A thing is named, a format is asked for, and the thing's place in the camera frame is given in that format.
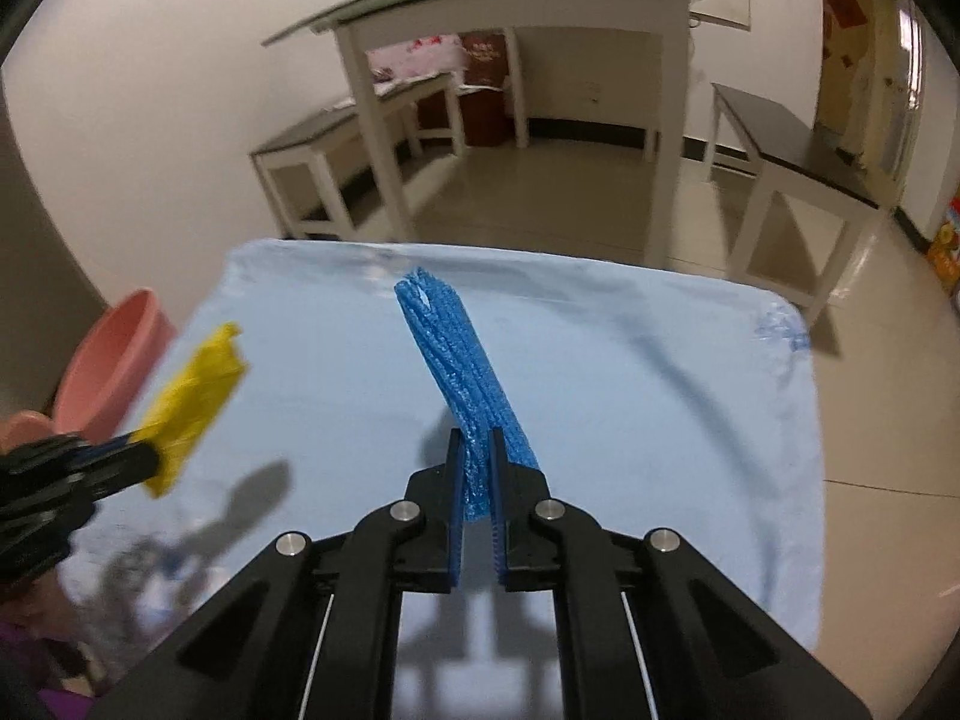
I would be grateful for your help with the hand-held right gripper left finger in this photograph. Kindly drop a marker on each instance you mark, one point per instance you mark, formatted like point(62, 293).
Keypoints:
point(454, 525)

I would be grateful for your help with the colourful carton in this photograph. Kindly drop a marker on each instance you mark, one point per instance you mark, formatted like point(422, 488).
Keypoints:
point(946, 240)

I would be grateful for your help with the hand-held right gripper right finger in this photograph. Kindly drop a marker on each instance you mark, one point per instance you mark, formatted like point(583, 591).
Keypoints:
point(498, 540)

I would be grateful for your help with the yellow foam net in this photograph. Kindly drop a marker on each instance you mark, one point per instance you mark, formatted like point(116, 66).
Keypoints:
point(195, 405)

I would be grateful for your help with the light blue cloth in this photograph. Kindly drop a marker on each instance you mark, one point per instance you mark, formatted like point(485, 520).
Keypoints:
point(600, 427)

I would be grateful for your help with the pink plastic basin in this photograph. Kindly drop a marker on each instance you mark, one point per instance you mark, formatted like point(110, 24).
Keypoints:
point(112, 360)

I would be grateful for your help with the pink floral bag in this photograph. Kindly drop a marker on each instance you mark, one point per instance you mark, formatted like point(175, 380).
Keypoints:
point(412, 60)

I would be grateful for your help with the wooden door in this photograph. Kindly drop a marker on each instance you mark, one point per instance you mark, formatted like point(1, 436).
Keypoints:
point(847, 52)

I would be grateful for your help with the black top white bench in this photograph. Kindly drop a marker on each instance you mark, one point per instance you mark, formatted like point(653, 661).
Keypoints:
point(780, 135)
point(300, 139)

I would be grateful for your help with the blue foam net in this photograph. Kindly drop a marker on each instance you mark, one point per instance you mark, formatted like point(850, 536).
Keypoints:
point(457, 360)

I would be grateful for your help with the wall outlet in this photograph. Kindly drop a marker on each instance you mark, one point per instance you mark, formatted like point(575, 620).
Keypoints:
point(593, 92)

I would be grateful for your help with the red carton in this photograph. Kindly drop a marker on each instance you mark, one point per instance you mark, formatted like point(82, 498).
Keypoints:
point(484, 105)

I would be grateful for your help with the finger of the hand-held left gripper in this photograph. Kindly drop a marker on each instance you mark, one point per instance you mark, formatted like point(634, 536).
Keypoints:
point(45, 461)
point(124, 478)

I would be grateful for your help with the white glass top table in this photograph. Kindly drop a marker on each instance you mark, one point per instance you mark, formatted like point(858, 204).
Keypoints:
point(525, 7)

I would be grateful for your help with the pink plastic stool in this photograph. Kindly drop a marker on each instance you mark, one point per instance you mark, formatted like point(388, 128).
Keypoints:
point(22, 427)

